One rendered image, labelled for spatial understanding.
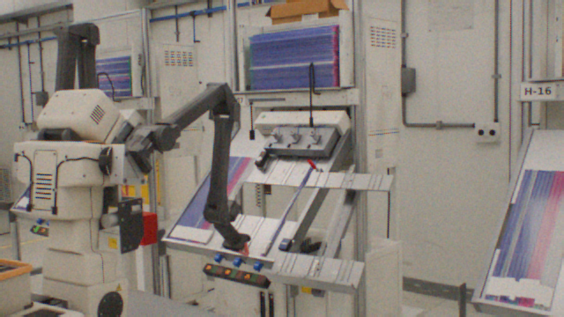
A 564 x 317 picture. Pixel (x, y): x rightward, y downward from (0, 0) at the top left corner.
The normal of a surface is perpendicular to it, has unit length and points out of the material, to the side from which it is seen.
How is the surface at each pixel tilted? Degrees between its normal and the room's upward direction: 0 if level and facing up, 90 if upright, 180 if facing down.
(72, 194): 90
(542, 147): 44
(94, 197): 90
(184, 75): 90
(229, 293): 90
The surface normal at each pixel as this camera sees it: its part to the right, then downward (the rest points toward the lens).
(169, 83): 0.77, 0.04
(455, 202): -0.64, 0.09
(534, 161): -0.47, -0.65
